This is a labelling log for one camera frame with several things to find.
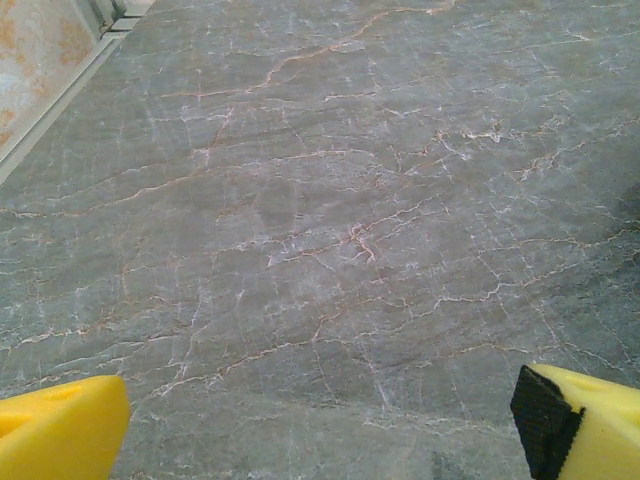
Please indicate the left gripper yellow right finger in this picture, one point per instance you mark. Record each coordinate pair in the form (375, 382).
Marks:
(590, 435)

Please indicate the aluminium table side rail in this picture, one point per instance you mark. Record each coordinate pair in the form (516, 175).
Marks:
(50, 106)

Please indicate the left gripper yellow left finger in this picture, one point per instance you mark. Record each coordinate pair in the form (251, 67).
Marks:
(60, 435)

